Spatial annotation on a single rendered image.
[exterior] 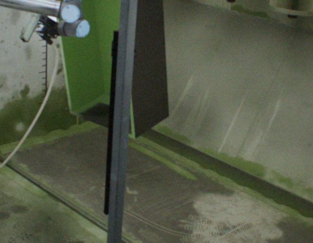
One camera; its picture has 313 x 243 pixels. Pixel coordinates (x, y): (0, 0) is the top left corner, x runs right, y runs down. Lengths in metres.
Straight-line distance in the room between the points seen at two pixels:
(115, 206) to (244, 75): 2.14
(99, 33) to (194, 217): 1.41
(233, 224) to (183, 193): 0.47
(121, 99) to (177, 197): 1.72
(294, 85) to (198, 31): 1.01
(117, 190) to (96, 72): 1.81
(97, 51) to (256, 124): 1.23
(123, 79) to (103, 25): 1.76
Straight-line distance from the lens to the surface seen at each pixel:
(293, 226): 3.94
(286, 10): 4.04
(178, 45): 4.95
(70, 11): 3.14
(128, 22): 2.34
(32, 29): 3.50
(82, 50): 4.13
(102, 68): 4.31
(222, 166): 4.36
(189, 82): 4.74
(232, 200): 4.10
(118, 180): 2.58
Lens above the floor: 2.00
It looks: 22 degrees down
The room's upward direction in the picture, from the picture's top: 5 degrees clockwise
